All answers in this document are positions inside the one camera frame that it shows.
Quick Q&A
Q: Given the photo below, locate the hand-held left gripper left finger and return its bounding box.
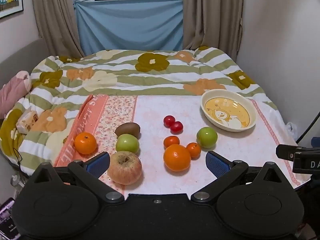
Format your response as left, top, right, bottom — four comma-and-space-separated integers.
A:
32, 151, 125, 203

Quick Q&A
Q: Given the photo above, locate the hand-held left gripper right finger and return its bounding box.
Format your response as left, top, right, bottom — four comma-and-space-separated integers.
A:
191, 151, 288, 203

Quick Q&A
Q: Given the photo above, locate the red apple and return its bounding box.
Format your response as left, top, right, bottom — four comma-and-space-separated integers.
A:
107, 151, 143, 185

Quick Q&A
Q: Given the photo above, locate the medium orange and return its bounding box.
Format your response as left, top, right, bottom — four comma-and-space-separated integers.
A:
74, 132, 97, 155

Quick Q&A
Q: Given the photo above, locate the small tangerine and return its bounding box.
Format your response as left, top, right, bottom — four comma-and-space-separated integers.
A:
186, 142, 202, 158
164, 136, 180, 149

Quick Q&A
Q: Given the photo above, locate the green apple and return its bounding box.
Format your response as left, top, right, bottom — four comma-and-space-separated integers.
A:
196, 127, 218, 149
115, 134, 140, 154

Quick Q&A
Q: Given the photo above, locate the large orange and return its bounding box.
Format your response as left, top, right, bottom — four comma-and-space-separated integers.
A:
163, 144, 192, 172

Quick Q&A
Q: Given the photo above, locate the cream cartoon print bowl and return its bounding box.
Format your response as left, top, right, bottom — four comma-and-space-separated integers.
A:
201, 89, 257, 132

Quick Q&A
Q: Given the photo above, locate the white plastic bag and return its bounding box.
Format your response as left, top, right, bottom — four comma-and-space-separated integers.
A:
286, 122, 298, 137

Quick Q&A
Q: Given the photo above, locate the brown kiwi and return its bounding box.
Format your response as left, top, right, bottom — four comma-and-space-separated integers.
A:
115, 122, 141, 139

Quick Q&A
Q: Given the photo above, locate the pink floral printed cloth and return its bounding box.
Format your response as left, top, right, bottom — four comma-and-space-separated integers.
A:
54, 94, 308, 198

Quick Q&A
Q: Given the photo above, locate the tissue pack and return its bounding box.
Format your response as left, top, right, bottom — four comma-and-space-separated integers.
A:
16, 107, 39, 133

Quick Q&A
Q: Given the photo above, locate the green striped floral blanket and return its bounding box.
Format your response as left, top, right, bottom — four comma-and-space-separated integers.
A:
0, 47, 288, 178

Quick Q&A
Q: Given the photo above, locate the dark laptop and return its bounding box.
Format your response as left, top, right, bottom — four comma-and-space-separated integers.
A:
0, 197, 22, 240

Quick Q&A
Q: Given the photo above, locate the pink plush toy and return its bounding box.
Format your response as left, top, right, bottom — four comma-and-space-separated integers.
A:
0, 70, 32, 119

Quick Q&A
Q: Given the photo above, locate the beige upholstered headboard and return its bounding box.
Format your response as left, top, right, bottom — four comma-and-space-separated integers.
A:
0, 38, 50, 88

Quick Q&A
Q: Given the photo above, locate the blue hanging cloth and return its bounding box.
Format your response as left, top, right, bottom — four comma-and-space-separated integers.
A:
74, 0, 184, 55

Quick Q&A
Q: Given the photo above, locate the beige curtain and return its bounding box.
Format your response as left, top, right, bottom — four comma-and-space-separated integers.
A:
180, 0, 244, 62
30, 0, 85, 58

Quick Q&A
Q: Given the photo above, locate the black cable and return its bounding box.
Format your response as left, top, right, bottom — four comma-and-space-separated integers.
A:
296, 111, 320, 142

